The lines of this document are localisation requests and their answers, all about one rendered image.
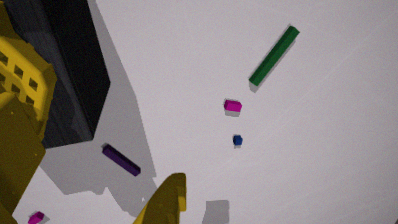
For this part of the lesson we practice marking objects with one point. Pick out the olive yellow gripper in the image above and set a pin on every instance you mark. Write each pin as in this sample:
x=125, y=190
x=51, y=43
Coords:
x=166, y=203

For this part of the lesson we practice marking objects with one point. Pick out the magenta rectangular block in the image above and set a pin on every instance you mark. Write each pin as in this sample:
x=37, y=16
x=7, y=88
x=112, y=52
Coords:
x=36, y=218
x=232, y=105

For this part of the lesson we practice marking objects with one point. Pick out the dark green rod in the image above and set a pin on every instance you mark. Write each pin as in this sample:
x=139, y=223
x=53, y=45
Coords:
x=274, y=55

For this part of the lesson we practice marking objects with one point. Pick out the dark purple rod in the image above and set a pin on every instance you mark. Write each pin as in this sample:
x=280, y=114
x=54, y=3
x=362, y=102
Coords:
x=121, y=160

